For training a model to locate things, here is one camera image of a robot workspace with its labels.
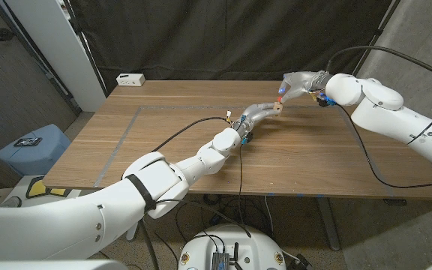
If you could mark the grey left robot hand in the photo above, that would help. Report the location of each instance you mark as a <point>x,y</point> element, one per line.
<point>255,113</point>

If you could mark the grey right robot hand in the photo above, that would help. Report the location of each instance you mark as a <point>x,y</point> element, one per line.
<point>306,82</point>

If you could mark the small wooden block with holes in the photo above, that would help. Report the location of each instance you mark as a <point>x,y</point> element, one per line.
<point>278,108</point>

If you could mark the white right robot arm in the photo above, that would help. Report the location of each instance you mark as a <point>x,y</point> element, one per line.
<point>388,112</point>

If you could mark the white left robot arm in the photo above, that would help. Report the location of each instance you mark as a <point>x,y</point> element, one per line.
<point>208,153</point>

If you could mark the black backdrop curtain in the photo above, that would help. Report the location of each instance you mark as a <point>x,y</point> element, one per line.
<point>231,37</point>

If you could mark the black backdrop stand pole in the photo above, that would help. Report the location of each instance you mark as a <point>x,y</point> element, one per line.
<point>85,45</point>
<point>379,32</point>

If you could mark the white power strip box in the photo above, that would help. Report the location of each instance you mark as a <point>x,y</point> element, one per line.
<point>130,80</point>

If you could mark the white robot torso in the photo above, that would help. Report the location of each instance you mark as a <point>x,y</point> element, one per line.
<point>253,247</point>

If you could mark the grey table leg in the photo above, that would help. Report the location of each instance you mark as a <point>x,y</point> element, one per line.
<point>330,232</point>

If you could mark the black plug beside torso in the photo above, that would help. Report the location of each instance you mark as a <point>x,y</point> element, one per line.
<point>301,262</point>

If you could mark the white table leg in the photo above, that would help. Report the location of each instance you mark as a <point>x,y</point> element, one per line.
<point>131,234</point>

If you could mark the blue plastic stool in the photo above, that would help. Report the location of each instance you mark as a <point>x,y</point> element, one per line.
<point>32,157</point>

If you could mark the black smartphone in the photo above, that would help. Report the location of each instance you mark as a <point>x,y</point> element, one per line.
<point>27,141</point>

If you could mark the white board yellow black marking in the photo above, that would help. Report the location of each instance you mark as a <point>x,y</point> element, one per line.
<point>38,187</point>

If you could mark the grey sneaker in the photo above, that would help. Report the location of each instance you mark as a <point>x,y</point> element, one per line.
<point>11,202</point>

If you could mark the black floor bracket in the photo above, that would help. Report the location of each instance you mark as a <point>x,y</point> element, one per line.
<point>395,202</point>

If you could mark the white wall panel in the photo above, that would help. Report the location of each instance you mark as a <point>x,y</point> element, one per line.
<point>58,48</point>

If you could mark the black metal rail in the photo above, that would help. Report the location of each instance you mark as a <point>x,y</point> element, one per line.
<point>51,77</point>

